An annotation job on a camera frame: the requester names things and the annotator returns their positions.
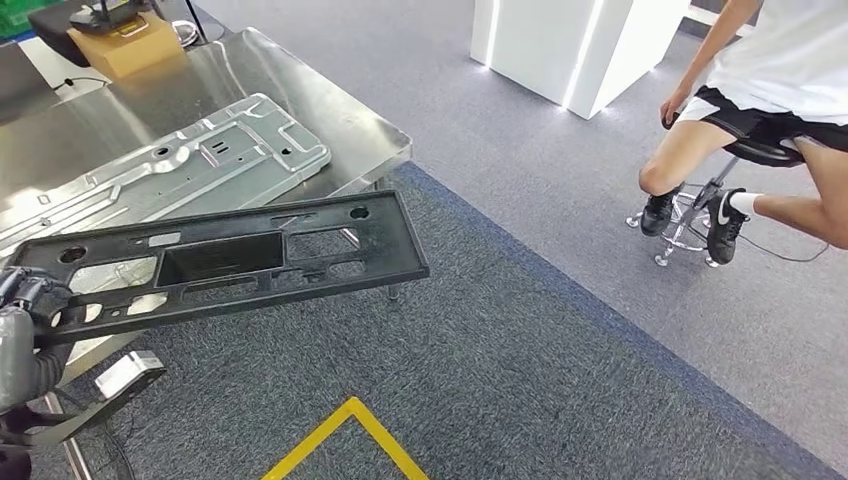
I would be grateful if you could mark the black plastic frame part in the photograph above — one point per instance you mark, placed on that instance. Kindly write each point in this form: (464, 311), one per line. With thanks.
(397, 252)

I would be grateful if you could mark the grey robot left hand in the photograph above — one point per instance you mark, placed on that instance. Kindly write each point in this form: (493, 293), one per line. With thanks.
(16, 358)

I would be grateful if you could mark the white lit display pillar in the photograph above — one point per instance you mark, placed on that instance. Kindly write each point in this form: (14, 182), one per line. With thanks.
(530, 40)

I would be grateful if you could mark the stainless steel workbench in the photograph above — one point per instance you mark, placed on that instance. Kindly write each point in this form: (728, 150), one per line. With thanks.
(318, 86)

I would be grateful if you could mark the brown cardboard box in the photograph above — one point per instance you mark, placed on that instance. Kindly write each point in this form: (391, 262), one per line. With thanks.
(126, 53)

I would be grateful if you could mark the person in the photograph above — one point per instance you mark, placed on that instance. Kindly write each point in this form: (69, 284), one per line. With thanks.
(782, 60)

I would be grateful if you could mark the white desk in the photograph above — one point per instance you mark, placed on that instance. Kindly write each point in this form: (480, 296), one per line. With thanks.
(46, 63)

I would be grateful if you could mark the black chrome swivel stool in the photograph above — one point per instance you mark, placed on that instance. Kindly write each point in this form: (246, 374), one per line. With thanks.
(762, 151)

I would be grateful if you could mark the grey stamped metal plate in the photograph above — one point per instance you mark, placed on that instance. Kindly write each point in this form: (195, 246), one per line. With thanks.
(199, 172)

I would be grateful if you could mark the black remote controller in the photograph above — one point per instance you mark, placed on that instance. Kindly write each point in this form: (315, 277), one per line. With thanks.
(106, 16)

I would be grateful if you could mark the black bag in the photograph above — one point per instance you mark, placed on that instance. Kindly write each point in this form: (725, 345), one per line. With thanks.
(53, 33)

